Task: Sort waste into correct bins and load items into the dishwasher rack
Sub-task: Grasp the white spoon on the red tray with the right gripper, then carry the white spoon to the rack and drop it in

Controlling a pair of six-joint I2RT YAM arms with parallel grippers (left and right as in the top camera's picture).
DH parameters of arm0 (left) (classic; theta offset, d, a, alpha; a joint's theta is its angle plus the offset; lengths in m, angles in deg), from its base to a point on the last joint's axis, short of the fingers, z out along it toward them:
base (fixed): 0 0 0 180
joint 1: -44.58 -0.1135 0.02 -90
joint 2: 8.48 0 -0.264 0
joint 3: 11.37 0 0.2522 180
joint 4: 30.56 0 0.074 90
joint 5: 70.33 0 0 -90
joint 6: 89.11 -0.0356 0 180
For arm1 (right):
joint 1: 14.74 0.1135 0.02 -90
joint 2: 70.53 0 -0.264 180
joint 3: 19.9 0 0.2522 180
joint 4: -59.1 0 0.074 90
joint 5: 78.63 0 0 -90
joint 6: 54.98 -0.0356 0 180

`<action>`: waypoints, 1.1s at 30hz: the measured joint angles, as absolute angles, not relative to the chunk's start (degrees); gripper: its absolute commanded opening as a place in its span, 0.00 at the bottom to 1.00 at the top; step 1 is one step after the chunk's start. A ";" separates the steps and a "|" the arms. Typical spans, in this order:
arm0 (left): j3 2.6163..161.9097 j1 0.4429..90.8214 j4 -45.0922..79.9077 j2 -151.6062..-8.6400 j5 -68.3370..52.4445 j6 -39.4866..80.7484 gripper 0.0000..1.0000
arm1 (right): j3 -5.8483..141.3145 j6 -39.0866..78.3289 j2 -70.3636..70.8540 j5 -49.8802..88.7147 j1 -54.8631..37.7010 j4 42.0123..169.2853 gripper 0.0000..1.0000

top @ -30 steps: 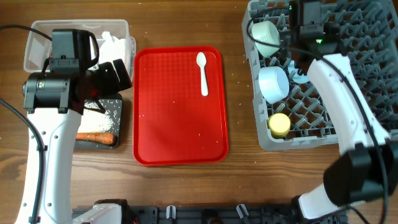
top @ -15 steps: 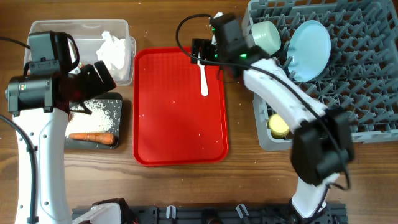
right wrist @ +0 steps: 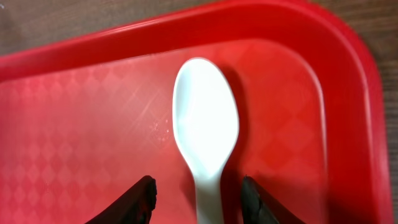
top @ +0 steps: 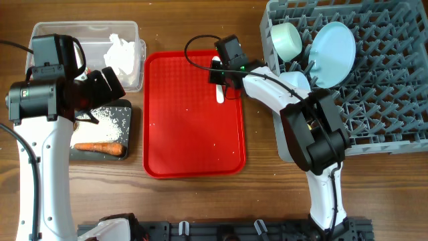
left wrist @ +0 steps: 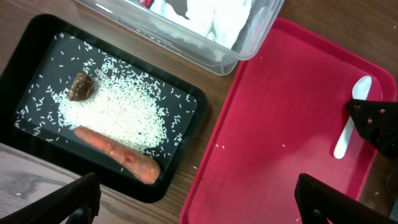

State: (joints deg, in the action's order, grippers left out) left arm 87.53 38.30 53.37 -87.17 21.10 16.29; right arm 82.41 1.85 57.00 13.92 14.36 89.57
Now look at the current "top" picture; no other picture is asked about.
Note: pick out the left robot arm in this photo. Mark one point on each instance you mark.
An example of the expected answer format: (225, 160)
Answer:
(42, 110)

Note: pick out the black waste tray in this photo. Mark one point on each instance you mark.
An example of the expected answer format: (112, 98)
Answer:
(76, 155)

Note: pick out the orange carrot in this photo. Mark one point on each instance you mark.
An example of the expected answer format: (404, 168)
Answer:
(115, 149)

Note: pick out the red serving tray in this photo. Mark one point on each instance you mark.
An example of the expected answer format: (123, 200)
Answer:
(186, 133)

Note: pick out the green bowl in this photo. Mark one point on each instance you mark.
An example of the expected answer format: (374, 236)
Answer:
(286, 40)

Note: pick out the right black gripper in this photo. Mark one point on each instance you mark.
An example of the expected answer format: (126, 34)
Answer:
(213, 77)

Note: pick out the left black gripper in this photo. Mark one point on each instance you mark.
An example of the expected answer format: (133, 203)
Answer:
(105, 95)

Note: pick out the clear plastic waste bin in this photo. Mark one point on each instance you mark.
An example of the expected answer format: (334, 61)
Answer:
(94, 39)

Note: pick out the white rice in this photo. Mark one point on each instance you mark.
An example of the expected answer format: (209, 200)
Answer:
(113, 127)

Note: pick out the white plastic spoon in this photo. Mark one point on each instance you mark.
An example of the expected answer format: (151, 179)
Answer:
(218, 88)

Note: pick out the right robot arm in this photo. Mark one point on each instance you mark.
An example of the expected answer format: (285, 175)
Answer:
(314, 133)

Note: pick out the small light blue bowl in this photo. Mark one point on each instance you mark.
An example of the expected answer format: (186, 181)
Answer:
(296, 79)

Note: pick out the large light blue plate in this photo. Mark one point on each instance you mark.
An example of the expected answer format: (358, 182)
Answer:
(333, 53)

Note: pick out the grey dishwasher rack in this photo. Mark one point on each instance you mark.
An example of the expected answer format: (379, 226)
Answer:
(383, 100)

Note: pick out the white napkin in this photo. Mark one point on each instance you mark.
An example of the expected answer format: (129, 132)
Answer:
(121, 57)

